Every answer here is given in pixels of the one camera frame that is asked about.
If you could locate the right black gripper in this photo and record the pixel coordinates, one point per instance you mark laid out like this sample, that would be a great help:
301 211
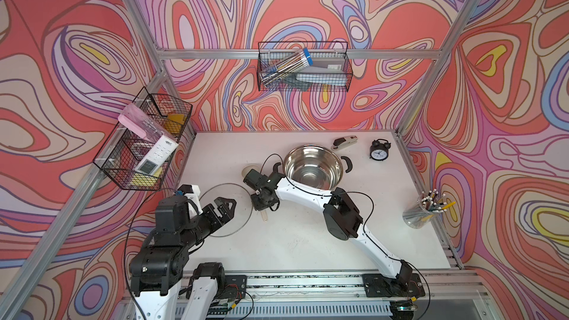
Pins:
258 207

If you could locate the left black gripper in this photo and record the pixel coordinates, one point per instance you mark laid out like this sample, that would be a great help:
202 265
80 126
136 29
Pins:
215 220

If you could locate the glass pot lid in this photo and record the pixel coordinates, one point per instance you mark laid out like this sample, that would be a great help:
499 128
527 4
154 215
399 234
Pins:
244 207

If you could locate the stainless steel pot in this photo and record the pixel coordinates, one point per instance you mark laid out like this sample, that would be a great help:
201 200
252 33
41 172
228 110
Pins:
316 167

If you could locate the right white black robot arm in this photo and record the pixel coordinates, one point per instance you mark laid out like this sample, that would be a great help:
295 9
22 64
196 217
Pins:
342 218

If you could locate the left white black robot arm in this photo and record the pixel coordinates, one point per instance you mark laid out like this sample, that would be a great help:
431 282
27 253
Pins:
157 270

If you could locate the white remote device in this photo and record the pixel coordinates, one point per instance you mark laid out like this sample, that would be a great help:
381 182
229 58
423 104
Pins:
157 156

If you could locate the beige black stapler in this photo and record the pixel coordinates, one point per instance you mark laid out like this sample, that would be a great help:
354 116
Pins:
343 142

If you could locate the green circuit board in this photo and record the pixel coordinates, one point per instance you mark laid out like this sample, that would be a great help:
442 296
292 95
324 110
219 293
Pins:
221 309

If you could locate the yellow sponge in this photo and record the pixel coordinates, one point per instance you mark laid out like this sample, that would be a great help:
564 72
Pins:
174 123

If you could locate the black alarm clock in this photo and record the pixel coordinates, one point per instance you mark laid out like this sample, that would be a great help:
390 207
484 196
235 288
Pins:
379 149

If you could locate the pink plastic case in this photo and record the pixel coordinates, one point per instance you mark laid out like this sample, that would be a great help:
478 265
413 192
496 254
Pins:
139 123

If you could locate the clear tube of pencils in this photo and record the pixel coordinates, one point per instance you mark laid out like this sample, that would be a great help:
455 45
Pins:
277 70

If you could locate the grey white box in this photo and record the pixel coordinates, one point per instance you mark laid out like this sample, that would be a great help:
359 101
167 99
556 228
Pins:
328 71

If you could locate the clear cup of pencils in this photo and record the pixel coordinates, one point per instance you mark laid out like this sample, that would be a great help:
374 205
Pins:
428 206

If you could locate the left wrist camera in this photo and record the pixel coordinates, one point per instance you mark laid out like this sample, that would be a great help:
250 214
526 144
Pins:
192 193

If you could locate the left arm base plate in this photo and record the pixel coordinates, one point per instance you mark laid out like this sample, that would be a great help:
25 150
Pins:
230 287

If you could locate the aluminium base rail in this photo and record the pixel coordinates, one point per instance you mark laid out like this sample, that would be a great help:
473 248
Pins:
450 294

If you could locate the left black wire basket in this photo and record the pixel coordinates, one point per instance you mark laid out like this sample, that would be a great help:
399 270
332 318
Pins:
123 150

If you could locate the black wire basket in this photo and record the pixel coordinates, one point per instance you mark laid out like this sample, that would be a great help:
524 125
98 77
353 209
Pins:
318 49
123 150

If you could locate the back black wire basket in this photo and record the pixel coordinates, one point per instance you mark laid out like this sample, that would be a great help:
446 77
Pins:
318 49

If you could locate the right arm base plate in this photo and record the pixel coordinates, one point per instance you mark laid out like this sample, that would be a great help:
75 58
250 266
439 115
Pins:
408 285

